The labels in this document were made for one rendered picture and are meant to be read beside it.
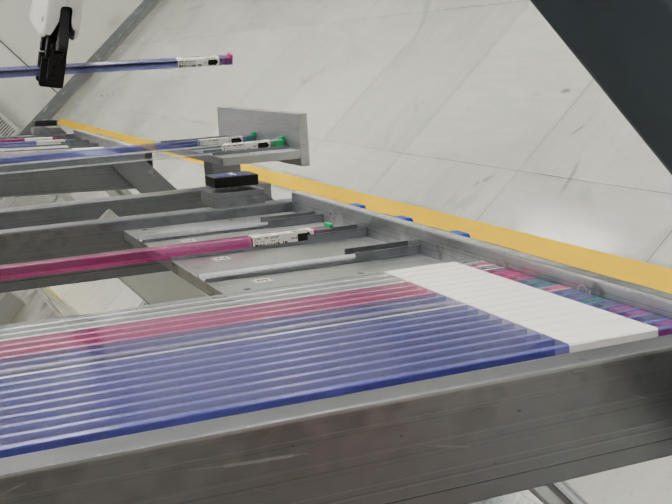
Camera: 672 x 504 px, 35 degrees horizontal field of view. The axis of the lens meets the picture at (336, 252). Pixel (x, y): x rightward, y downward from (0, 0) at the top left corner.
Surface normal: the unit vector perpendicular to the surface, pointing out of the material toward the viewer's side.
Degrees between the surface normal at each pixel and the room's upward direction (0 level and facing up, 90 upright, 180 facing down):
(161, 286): 90
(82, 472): 90
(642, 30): 90
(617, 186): 0
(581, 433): 90
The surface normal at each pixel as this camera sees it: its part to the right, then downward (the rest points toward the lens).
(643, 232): -0.66, -0.64
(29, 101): 0.39, 0.15
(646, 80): -0.47, 0.76
